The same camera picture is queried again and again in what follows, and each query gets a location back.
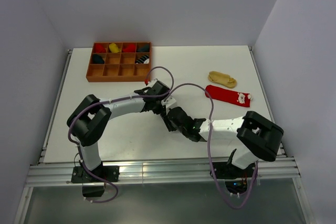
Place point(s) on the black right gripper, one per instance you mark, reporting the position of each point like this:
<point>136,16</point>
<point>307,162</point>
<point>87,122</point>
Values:
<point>168,122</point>

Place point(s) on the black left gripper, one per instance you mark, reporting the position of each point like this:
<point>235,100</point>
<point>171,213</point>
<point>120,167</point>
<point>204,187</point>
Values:
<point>160,110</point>

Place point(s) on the red santa sock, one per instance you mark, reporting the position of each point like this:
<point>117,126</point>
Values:
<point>228,96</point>

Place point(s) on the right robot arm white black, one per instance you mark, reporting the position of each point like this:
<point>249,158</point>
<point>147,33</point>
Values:
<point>259,136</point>

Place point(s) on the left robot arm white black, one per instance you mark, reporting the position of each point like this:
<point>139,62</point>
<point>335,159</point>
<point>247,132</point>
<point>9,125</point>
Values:
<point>89,120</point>

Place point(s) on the black white striped rolled sock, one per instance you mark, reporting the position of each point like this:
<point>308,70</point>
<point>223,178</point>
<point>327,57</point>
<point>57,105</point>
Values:
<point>145,59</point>

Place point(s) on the wooden compartment tray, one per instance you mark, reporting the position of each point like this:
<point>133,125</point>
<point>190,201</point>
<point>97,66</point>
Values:
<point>120,67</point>

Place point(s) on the dark teal rolled sock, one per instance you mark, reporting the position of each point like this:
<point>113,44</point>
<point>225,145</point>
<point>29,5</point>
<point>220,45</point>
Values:
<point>145,48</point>

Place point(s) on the beige flat sock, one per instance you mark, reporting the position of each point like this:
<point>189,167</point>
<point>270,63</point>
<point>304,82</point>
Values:
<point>222,79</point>

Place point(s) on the red rolled sock middle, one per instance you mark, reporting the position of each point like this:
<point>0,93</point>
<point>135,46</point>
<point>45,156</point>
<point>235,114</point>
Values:
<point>129,48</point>

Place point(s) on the red rolled sock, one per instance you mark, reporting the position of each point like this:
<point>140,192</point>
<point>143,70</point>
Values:
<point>99,49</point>
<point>129,48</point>

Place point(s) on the yellow rolled sock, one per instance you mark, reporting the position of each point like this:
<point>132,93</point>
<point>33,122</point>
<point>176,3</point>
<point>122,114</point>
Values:
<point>114,48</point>

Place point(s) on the dark navy rolled sock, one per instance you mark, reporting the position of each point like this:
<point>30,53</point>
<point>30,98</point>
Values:
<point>97,59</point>

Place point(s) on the red rolled sock left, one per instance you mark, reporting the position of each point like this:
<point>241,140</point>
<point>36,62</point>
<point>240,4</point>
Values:
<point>99,49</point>

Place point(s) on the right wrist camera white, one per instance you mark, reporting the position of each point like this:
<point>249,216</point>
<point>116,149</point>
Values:
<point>169,103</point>

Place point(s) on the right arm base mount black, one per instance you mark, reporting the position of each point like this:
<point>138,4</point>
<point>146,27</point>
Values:
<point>236,179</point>

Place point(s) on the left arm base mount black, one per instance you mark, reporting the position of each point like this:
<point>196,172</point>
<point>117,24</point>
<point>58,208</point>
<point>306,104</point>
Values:
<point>81,176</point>

